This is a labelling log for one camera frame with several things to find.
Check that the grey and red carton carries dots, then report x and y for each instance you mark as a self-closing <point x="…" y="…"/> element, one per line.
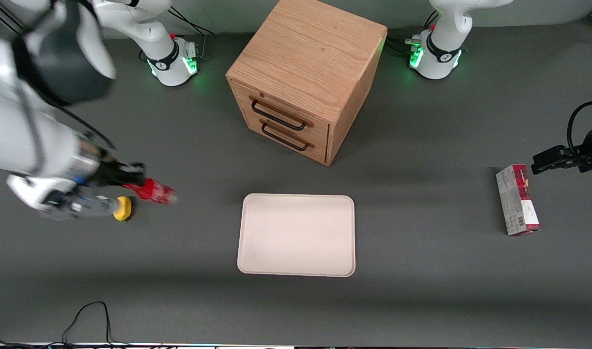
<point x="517" y="199"/>

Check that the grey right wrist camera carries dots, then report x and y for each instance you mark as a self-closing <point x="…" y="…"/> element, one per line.
<point x="83" y="207"/>

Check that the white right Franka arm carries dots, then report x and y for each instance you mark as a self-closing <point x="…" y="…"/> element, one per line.
<point x="15" y="131"/>

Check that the beige rectangular tray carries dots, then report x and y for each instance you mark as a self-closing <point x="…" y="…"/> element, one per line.
<point x="296" y="235"/>

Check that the red coke bottle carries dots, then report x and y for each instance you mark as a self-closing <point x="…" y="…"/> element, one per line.
<point x="155" y="191"/>

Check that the yellow lemon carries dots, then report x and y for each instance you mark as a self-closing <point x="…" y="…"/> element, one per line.
<point x="124" y="209"/>

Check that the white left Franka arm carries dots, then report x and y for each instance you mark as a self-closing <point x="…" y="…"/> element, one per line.
<point x="446" y="43"/>

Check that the wooden drawer cabinet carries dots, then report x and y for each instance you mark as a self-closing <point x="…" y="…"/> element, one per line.
<point x="308" y="58"/>

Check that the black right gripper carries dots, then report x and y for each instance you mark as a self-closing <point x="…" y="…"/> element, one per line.
<point x="108" y="173"/>

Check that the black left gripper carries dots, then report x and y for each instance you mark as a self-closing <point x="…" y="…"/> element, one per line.
<point x="591" y="148"/>

